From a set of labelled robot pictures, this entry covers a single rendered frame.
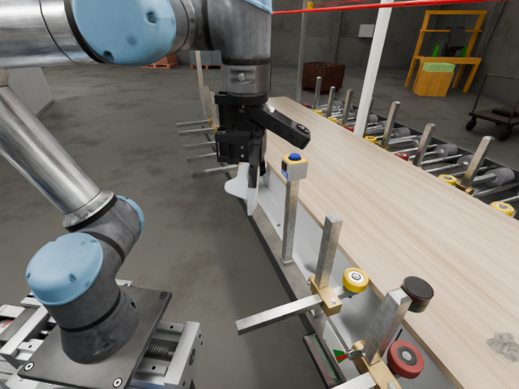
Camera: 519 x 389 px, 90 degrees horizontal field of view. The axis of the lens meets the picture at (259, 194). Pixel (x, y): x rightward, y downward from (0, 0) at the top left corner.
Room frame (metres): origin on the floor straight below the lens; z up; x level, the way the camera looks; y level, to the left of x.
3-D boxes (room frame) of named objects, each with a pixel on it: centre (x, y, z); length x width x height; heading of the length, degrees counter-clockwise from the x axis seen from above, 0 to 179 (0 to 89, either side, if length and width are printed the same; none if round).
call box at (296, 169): (0.82, -0.12, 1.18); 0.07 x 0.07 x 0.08; 20
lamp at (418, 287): (0.36, -0.34, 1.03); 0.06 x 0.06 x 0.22; 20
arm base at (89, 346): (0.32, 0.35, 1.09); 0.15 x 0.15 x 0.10
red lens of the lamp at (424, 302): (0.36, -0.34, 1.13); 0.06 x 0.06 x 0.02
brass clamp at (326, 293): (0.55, -0.22, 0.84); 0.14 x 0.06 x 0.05; 20
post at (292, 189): (0.82, -0.12, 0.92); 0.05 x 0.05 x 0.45; 20
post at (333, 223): (0.58, -0.21, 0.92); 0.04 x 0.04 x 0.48; 20
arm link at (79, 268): (0.33, 0.35, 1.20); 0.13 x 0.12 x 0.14; 179
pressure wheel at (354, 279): (0.57, -0.32, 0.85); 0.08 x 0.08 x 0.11
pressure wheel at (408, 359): (0.33, -0.37, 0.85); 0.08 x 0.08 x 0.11
